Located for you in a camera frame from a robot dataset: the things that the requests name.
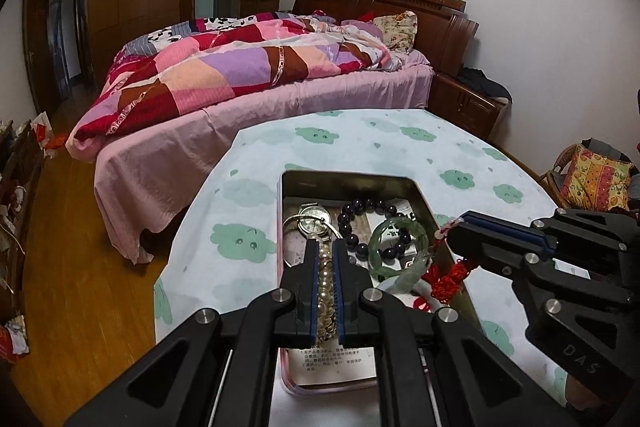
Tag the pink metal tin box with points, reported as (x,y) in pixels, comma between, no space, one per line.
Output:
(349,195)

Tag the thin silver bangle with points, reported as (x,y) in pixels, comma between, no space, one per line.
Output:
(292,220)

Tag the red knot cord pendant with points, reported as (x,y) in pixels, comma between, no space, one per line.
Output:
(445,283)

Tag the patchwork quilt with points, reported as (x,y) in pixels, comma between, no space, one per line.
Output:
(181,68)

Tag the wicker chair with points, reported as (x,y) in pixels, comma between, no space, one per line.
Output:
(553,179)

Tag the green jade bangle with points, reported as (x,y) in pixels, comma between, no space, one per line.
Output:
(398,254)

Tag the black blue fingers of the right gripper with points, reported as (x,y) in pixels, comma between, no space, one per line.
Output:
(497,245)

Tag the silver wristwatch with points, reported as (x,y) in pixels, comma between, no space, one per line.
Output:
(314,221)

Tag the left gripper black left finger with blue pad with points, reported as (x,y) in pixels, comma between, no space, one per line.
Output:
(214,369)

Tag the colourful floral cushion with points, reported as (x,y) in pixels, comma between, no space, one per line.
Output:
(595,182)

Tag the white paper leaflet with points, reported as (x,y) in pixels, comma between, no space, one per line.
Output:
(329,366)

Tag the floral pillow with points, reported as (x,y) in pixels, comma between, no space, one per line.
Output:
(398,31)

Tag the wooden nightstand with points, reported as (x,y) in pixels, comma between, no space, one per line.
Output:
(467,109)

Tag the pink bed sheet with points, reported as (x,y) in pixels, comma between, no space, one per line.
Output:
(144,179)

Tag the wooden headboard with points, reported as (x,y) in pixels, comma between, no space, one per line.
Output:
(444,30)

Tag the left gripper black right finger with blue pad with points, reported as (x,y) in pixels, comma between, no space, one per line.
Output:
(434,369)

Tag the dark clothes on nightstand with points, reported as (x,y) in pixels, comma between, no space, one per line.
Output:
(476,80)

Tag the person's right hand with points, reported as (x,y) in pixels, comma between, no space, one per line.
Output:
(578,396)

